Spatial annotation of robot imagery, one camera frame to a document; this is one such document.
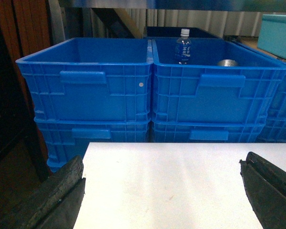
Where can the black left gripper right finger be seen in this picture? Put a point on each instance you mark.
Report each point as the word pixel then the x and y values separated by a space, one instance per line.
pixel 265 188

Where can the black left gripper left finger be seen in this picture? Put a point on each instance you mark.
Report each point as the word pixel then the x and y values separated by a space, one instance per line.
pixel 55 205

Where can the blue crate bottom left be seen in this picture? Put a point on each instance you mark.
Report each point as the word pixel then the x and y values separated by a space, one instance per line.
pixel 67 139

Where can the blue crate top middle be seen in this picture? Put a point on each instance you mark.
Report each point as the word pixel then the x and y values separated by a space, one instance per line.
pixel 202 92

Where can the blue crate bottom middle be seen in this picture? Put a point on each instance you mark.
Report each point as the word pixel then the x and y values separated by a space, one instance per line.
pixel 170 132

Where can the blue crate top left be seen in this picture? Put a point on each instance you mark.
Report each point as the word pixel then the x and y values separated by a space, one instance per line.
pixel 91 79

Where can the silver metal can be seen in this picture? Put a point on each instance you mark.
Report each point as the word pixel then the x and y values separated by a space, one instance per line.
pixel 227 63

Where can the clear plastic water bottle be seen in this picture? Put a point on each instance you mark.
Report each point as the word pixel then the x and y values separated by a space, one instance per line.
pixel 182 51

